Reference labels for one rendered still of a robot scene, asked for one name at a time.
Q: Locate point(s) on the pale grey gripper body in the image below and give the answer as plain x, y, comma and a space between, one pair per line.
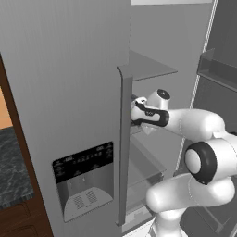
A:
147, 129

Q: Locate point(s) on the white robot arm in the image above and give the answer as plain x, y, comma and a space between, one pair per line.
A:
197, 123

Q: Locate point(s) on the clear fridge drawer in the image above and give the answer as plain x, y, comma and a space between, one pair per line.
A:
140, 166

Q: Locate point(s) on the glass fridge shelf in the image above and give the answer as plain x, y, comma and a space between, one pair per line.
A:
145, 66

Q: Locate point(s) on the open grey fridge door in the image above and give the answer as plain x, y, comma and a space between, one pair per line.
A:
216, 102

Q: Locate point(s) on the dark fridge door bin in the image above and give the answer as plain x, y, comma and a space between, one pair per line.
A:
217, 69

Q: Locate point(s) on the grey fridge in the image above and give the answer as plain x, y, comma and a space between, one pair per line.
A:
160, 37

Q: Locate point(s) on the grey fridge door with dispenser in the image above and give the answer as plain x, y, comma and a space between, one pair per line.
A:
64, 77

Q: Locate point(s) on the brown wooden cabinet panel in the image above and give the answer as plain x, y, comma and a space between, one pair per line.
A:
24, 148

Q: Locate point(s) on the brown wooden drawer front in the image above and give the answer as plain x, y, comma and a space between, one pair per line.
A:
15, 217

